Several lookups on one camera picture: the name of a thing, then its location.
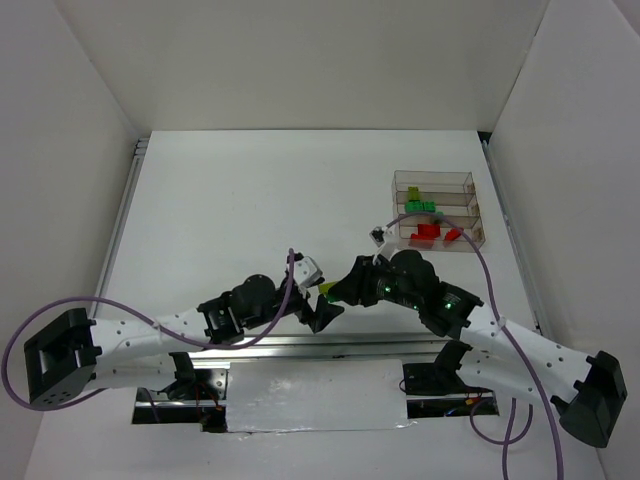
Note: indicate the yellow lego brick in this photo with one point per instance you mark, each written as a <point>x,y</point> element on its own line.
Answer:
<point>324,288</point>

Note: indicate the red rectangular lego brick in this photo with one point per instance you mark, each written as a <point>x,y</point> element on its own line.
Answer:
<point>425,236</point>

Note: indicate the silver foil panel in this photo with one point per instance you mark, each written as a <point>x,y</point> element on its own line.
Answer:
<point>297,396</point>

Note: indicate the aluminium front rail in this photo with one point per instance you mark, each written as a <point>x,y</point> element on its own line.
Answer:
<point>332,347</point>

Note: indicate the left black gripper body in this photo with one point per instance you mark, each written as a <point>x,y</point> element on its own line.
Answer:
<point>304,305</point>

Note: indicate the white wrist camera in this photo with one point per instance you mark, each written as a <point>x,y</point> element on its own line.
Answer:
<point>307,270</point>
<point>386,242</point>

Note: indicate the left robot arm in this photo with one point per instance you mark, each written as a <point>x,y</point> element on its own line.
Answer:
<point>75,352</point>

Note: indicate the small green lego brick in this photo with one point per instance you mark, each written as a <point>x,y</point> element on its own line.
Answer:
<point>429,206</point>

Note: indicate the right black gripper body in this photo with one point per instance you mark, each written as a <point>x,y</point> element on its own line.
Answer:
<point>360,281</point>

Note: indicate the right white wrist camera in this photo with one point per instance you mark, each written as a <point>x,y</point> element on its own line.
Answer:
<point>386,242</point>

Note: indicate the clear compartment container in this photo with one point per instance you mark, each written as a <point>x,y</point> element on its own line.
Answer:
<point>457,207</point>

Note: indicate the yellow-green sloped lego brick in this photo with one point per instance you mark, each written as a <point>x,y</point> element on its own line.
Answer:
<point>413,194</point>

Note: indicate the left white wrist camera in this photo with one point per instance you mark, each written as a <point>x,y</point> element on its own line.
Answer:
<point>307,270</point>

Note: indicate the dark green lego brick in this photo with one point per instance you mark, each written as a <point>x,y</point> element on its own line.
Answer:
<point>414,206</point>

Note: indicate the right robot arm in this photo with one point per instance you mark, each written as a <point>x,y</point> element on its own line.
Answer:
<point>584,392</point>

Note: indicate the red rounded lego brick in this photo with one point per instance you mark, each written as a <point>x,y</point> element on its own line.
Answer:
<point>452,235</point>

